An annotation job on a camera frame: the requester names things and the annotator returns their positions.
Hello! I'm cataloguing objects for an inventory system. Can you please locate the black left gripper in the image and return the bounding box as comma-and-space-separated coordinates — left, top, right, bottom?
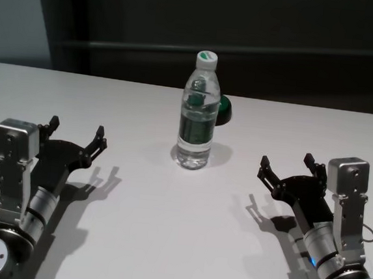
29, 113, 111, 202

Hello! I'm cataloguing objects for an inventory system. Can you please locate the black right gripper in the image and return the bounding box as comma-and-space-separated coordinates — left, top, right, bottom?
253, 148, 340, 231

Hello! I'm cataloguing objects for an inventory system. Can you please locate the green YES button black base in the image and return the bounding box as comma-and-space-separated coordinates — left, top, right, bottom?
214, 94, 235, 127

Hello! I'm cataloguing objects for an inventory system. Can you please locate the clear water bottle green label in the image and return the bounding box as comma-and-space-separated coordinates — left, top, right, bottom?
174, 48, 225, 172

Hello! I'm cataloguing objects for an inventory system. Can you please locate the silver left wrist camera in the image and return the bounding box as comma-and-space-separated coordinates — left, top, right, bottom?
0, 117, 42, 231

